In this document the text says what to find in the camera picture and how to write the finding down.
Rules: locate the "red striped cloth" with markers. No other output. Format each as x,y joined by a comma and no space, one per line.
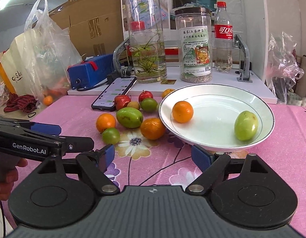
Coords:
25,103

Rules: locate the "white raised shelf board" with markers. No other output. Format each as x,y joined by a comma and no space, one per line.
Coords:
256,87

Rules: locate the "person's left hand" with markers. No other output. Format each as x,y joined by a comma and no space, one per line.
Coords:
7,185

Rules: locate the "black smartphone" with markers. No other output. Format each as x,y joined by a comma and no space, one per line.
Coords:
120,86

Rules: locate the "round green fruit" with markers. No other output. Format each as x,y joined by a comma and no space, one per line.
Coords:
149,105

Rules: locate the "white bookshelf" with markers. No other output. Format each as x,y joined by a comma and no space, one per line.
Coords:
266,17

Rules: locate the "cardboard box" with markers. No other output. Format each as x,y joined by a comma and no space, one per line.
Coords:
95,26

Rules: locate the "crumpled plastic bag right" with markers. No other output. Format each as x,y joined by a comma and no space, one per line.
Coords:
282,70

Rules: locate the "grey bracket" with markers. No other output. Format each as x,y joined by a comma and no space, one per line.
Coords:
244,59
116,56

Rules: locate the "white shopping bag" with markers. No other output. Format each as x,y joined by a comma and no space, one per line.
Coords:
18,67

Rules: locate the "black power adapter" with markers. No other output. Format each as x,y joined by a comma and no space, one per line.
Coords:
125,73

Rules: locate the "blue tool box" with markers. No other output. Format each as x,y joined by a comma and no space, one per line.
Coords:
91,72

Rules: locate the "grey bracket right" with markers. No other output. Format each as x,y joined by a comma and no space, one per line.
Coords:
244,59

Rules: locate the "small gold card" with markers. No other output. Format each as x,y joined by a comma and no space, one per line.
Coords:
168,82

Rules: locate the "cola bottle red cap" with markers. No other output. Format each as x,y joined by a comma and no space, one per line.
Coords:
223,30

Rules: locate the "large green jujube in plate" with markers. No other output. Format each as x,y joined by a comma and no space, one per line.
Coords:
245,126

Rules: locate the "clear plastic bag with fruit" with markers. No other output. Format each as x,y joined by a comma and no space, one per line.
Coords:
47,54

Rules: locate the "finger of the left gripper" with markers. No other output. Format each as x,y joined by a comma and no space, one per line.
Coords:
76,144
46,128

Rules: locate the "orange tangerine in plate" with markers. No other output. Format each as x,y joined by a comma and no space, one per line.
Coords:
182,112

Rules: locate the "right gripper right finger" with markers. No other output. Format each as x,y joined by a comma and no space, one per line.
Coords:
213,168

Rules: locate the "small bottle red cap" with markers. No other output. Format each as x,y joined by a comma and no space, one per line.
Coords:
137,42

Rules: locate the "white ceramic plate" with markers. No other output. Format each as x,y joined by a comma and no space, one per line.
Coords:
215,109

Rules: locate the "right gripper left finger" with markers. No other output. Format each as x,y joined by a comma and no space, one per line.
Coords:
92,167

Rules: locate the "small green tomato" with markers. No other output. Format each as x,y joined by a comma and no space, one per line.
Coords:
111,136

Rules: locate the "pink floral tablecloth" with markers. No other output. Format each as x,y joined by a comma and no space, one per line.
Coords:
139,161

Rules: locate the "small red apple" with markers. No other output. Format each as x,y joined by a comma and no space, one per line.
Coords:
143,95

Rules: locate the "grey bracket left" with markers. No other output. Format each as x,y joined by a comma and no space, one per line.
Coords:
116,56

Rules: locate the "tall glass vase with plants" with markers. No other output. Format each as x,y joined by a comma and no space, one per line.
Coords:
153,61

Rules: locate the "large green jujube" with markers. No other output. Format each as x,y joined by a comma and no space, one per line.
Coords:
245,126
129,117

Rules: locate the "orange tangerine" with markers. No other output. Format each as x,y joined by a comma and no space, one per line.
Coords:
182,112
152,128
105,121
166,92

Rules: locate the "clear jar with label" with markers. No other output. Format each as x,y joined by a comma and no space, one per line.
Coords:
195,44

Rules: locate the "small yellow-brown longan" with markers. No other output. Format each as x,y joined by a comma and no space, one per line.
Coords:
134,104

